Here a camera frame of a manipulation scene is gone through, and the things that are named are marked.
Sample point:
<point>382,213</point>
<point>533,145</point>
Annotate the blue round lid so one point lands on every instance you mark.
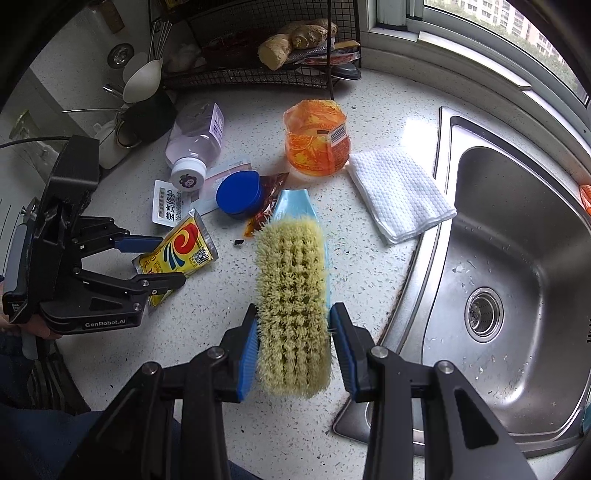
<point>239,194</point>

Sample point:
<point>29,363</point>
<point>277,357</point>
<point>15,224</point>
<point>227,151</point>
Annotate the steel chopsticks bundle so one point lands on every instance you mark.
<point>159,37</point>

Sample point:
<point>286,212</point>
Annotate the orange plastic pouch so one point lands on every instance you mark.
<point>316,138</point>

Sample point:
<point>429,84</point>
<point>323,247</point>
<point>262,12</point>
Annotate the white printed sachet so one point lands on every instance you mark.
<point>168,201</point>

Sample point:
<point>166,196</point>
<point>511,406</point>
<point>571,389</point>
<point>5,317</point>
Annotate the red brown sauce packet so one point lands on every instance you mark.
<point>268,198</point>

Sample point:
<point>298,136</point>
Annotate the yellow seasoning packet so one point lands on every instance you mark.
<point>178,249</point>

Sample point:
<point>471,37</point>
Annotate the orange net scrubber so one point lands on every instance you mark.
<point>586,198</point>

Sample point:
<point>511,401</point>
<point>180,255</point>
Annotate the yellow bristle scrubbing brush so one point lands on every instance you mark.
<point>293,300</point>

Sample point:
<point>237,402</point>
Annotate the white folded cloth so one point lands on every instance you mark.
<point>399,198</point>

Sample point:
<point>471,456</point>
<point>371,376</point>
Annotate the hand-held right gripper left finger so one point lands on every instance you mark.
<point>247,350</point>

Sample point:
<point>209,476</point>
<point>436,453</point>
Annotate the window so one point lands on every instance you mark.
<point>531,27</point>

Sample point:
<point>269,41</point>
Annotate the stainless steel sink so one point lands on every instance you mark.
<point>508,230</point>

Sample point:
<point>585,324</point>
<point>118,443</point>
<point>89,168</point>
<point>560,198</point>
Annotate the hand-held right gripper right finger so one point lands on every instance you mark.
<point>344,350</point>

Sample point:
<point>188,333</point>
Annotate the ginger root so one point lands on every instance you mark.
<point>295,39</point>

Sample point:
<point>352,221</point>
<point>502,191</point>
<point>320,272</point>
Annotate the person's left hand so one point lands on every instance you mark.
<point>32,331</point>

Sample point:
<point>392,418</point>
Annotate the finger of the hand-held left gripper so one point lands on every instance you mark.
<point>138,243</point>
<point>157,281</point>

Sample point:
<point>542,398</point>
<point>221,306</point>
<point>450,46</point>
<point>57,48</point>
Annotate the small white teapot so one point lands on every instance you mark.
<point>108,143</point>

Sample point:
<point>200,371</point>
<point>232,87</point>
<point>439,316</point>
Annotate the person's legs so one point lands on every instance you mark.
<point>37,438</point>

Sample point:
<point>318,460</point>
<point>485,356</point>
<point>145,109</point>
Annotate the garlic bulb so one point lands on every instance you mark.
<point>184,55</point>

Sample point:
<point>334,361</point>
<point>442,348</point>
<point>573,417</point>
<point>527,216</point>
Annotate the white capped plastic bottle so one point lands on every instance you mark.
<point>196,138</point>

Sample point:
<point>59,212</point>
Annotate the white plastic spoon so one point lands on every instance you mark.
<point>143,81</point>

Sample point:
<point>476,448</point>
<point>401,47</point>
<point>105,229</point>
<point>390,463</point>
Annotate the pale pink card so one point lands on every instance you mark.
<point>226,171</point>

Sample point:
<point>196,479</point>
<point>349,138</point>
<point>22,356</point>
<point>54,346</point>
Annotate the black utensil holder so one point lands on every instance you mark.
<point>147,117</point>

